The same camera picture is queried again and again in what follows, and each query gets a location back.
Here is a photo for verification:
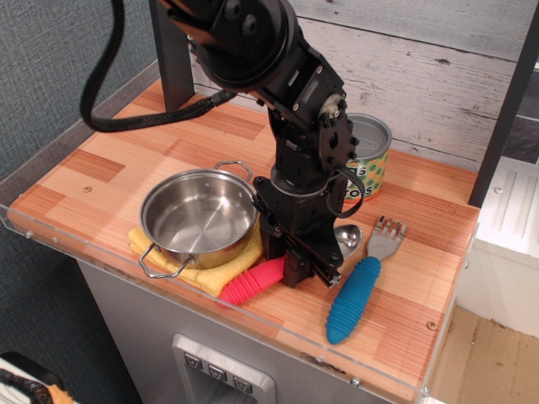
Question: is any yellow folded cloth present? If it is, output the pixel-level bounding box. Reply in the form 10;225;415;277
127;218;263;297

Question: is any dark vertical post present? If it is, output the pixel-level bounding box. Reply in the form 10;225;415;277
149;0;195;111
467;0;539;208

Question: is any dark left vertical post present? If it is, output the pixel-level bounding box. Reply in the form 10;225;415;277
149;0;195;111

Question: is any blue handled metal fork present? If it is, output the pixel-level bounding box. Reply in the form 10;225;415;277
325;216;407;345

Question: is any peas and carrots can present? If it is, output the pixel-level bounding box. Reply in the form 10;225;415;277
347;113;392;199

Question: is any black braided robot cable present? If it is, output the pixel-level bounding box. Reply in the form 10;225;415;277
79;0;237;134

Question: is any dark right vertical post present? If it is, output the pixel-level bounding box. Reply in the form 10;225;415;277
467;0;539;208

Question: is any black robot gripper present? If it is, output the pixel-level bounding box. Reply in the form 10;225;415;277
253;177;344;288

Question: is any grey toy fridge dispenser panel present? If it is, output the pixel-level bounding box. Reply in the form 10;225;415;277
172;333;276;403

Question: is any stainless steel pot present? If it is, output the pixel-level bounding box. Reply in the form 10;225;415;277
138;161;258;279

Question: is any red handled metal spoon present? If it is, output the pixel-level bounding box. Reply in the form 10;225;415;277
219;224;362;306

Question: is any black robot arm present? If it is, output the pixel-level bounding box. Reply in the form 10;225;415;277
165;1;359;287

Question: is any orange object bottom left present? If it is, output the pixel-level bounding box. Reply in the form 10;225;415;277
47;385;76;404

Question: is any white cabinet at right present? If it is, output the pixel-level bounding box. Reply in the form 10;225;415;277
456;157;538;337

